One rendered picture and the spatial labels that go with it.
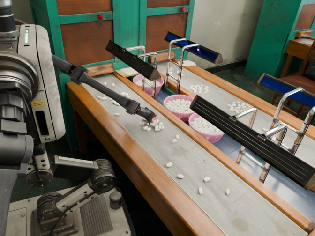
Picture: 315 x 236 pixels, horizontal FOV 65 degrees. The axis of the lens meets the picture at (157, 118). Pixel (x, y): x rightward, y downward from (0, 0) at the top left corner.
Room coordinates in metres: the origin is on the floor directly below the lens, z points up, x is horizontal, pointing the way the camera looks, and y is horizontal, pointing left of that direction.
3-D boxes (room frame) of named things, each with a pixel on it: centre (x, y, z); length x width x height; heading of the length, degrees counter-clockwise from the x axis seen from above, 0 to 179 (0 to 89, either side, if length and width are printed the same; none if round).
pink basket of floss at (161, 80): (1.93, 0.10, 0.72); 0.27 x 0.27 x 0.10
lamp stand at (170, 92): (1.92, -0.17, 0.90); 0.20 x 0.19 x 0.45; 38
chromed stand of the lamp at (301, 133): (1.15, -0.76, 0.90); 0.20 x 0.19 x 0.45; 38
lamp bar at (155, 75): (1.63, 0.22, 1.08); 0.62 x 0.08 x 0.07; 38
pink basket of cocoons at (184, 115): (1.59, -0.17, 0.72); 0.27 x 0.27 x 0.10
